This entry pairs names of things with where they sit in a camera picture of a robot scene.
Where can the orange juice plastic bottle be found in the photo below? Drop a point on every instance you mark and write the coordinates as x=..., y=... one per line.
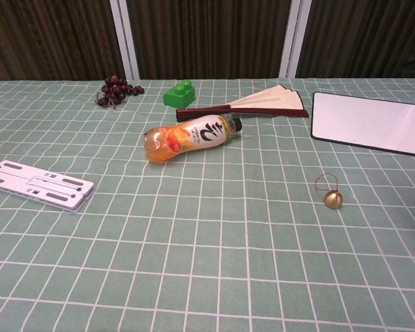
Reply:
x=180, y=138

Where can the green toy building block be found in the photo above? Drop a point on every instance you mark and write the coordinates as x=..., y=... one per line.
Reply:
x=178, y=97

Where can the green checked tablecloth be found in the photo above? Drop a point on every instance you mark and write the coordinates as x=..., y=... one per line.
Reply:
x=207, y=242

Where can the cream folding fan red ribs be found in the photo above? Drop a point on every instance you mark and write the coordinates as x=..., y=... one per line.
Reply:
x=273, y=100

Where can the dark red grape bunch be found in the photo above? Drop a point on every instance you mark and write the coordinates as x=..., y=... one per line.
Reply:
x=115, y=90

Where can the dark brown ribbed partition panel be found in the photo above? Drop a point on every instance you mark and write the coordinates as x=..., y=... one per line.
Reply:
x=363, y=38
x=48, y=38
x=211, y=38

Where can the white board black edge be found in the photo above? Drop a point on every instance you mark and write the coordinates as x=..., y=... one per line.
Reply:
x=359, y=121

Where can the white folding laptop stand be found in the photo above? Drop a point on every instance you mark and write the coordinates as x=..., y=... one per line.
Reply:
x=38, y=183

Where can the white partition post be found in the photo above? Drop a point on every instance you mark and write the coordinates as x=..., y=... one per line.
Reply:
x=294, y=38
x=124, y=38

